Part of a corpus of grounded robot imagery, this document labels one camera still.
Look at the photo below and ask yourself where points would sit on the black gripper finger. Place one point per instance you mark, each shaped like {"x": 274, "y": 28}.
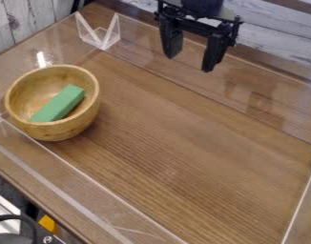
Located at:
{"x": 215, "y": 50}
{"x": 171, "y": 36}

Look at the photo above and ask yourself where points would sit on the clear acrylic barrier wall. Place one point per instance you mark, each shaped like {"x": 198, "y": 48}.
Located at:
{"x": 196, "y": 157}

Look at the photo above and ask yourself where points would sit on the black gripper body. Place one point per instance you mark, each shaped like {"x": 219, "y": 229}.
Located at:
{"x": 202, "y": 17}

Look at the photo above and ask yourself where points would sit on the green rectangular block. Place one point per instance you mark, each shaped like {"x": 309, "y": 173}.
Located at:
{"x": 60, "y": 105}

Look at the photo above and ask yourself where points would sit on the brown wooden bowl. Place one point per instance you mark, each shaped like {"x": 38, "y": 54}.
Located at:
{"x": 34, "y": 89}

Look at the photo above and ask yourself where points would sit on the clear acrylic corner bracket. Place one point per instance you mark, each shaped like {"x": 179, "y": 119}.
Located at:
{"x": 100, "y": 38}

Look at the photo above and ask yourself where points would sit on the yellow and black device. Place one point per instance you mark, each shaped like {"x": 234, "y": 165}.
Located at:
{"x": 48, "y": 223}

